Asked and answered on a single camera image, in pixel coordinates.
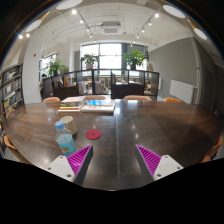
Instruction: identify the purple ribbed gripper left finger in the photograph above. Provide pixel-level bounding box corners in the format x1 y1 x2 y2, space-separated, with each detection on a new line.
46 145 93 186

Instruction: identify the potted plant left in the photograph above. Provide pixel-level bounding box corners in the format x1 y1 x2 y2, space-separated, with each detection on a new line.
49 59 67 76

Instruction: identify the orange chair far left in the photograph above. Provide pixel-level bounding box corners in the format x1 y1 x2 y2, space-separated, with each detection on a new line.
43 97 60 103

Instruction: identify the orange chair far centre-right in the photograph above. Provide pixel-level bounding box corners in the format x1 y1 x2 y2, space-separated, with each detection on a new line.
123 95 152 101

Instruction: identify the ceiling air conditioner unit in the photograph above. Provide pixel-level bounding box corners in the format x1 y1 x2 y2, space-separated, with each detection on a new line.
100 21 121 35

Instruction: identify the round red coaster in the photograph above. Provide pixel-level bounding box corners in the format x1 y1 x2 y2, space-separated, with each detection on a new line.
85 129 101 140

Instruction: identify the potted plant centre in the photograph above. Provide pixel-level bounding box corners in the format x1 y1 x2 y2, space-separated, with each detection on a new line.
80 54 99 70

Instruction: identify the bookshelf with books left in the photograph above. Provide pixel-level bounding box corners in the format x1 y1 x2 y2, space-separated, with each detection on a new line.
0 64 24 122

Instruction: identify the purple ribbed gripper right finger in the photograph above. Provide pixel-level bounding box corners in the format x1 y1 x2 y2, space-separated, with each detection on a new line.
135 145 182 181

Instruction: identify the potted plant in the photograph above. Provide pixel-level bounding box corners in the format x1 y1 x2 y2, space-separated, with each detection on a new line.
80 54 99 70
49 59 67 76
122 49 144 70

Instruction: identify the orange chair right side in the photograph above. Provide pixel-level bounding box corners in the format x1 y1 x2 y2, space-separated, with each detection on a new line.
200 136 223 163

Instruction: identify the clear water bottle blue cap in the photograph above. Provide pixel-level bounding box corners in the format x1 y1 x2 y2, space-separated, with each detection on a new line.
55 121 76 157

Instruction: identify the potted plant right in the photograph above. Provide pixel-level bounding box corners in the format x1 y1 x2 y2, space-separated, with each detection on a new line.
122 49 144 70

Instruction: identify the left stack of books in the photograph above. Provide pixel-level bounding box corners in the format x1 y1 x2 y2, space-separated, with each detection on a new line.
58 96 86 112

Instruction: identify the orange chair far centre-left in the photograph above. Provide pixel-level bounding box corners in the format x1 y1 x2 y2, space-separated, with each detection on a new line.
86 95 106 100

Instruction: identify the orange chair left side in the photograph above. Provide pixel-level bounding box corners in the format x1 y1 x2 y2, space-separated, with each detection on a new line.
4 135 32 165

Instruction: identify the beige paper cup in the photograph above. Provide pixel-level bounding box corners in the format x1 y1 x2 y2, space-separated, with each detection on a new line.
61 116 77 135

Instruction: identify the orange chair far right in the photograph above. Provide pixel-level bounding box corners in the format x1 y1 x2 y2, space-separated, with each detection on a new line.
164 97 182 103

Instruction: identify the black shelf divider unit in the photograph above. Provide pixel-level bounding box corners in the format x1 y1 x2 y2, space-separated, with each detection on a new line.
43 69 159 100

